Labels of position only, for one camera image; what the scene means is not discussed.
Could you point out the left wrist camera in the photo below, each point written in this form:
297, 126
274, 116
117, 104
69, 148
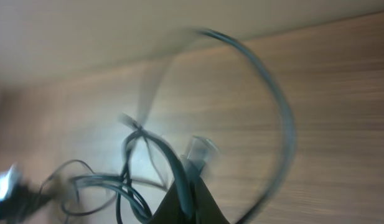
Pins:
8, 180

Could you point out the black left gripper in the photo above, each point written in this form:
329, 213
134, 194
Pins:
22, 204

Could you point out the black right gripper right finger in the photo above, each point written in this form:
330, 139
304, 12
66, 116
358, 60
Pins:
206, 209

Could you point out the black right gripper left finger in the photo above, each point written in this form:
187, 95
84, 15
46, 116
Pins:
169, 211

